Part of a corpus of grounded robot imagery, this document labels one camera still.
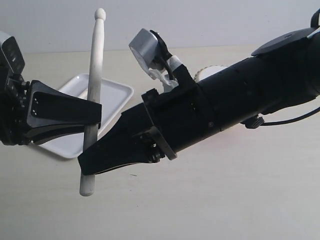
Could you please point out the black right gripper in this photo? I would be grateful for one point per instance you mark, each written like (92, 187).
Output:
(167, 124)

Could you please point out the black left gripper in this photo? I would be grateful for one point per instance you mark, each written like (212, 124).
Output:
(51, 114)

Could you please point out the white wooden drumstick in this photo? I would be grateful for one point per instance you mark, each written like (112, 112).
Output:
(87, 182)

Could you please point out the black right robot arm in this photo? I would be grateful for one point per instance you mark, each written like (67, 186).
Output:
(282, 73)

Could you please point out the small red drum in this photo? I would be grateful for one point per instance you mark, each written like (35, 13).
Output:
(208, 71)

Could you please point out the white rectangular plastic tray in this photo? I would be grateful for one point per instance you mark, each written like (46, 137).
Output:
(113, 97)

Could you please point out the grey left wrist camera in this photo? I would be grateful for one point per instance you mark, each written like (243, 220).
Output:
(10, 53)

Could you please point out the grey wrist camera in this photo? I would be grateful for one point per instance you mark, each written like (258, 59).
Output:
(10, 53)
(150, 50)

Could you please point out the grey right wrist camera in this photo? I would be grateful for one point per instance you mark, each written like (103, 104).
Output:
(150, 50)

